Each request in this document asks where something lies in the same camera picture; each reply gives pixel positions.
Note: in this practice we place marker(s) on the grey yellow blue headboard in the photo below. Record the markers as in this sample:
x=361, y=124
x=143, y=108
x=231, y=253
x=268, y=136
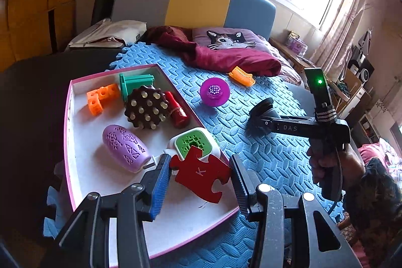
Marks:
x=194, y=1

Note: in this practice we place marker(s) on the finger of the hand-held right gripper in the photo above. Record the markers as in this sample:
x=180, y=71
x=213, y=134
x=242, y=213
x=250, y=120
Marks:
x=260, y=126

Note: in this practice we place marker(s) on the red puzzle piece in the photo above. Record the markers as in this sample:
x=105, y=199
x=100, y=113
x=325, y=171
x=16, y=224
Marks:
x=201, y=173

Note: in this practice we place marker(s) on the white cube with green face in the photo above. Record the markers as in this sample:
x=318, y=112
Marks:
x=191, y=142

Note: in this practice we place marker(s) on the person's right hand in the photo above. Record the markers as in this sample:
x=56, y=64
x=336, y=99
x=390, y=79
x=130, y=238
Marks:
x=350, y=161

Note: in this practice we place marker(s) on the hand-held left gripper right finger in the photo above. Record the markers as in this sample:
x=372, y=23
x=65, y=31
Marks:
x=240, y=189

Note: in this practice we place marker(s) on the person's right forearm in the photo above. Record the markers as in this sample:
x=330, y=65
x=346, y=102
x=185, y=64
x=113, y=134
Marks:
x=373, y=208

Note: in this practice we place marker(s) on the purple oval scrubber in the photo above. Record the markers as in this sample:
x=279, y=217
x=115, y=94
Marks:
x=125, y=148

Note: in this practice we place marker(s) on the small shelf unit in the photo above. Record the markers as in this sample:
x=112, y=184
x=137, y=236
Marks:
x=373, y=120

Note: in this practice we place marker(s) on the black and silver speaker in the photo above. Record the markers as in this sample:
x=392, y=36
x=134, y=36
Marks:
x=361, y=67

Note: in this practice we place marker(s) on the pink bedspread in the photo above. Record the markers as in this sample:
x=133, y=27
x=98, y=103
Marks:
x=287, y=70

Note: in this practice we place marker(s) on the purple tin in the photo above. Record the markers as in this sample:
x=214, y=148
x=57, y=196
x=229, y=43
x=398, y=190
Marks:
x=296, y=42

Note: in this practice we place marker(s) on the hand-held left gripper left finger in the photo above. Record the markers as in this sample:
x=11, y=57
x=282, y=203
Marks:
x=158, y=189

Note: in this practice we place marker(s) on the brown round massage brush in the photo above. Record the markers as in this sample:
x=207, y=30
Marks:
x=146, y=109

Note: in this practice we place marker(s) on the grey and black cylinder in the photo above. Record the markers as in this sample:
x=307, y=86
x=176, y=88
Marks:
x=263, y=108

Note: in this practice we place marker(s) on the wooden desk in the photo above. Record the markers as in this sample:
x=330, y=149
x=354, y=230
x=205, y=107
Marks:
x=290, y=57

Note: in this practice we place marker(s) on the blue foam mat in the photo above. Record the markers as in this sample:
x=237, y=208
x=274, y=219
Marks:
x=276, y=167

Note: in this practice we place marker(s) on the orange plastic boat piece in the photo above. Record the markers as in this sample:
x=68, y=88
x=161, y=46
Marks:
x=241, y=76

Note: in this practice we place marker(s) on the purple plastic funnel cup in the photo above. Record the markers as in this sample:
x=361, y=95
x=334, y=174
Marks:
x=215, y=92

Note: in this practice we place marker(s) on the purple cat print pillow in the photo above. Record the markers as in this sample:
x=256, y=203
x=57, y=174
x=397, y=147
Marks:
x=232, y=38

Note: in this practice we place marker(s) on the orange building blocks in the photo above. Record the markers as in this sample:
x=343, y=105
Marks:
x=99, y=98

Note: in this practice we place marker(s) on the white tray with pink rim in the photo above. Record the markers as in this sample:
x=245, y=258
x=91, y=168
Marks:
x=94, y=186

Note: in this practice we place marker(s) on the red lipstick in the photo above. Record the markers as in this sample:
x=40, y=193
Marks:
x=177, y=112

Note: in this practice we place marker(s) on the yellow wooden wardrobe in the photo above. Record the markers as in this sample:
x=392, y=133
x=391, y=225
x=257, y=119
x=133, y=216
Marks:
x=31, y=4

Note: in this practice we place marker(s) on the white fabric bag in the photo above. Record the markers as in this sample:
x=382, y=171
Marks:
x=106, y=34

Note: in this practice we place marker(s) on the green plastic spool piece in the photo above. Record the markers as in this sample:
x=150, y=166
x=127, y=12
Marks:
x=135, y=86

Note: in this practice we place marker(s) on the pink curtain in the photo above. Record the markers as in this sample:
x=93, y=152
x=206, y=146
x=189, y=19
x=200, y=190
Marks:
x=345, y=10

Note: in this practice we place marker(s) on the maroon blanket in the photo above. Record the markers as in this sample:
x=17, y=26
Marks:
x=226, y=62

